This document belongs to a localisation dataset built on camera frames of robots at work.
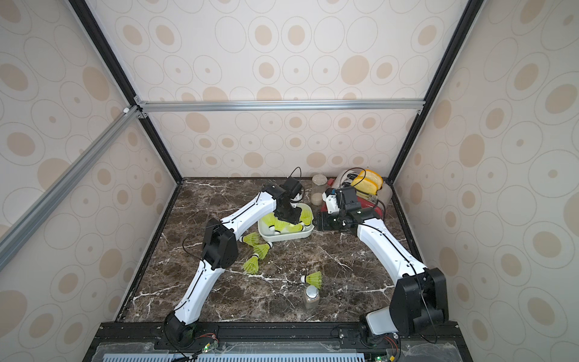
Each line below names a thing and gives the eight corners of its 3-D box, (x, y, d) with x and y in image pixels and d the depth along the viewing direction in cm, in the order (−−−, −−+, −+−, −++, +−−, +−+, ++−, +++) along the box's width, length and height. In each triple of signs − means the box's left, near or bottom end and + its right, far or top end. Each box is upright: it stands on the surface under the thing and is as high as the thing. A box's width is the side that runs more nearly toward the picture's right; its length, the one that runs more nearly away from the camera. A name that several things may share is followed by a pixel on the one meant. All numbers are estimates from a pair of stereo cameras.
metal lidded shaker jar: (305, 309, 81) (306, 300, 72) (305, 294, 85) (306, 283, 76) (317, 309, 81) (319, 300, 72) (316, 294, 84) (318, 283, 76)
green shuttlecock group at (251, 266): (243, 274, 89) (242, 270, 87) (246, 256, 94) (245, 252, 91) (257, 274, 89) (256, 270, 87) (259, 256, 94) (258, 252, 91)
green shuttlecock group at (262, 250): (251, 254, 94) (250, 250, 92) (261, 240, 98) (260, 236, 96) (263, 260, 92) (262, 257, 90) (272, 246, 96) (272, 242, 94)
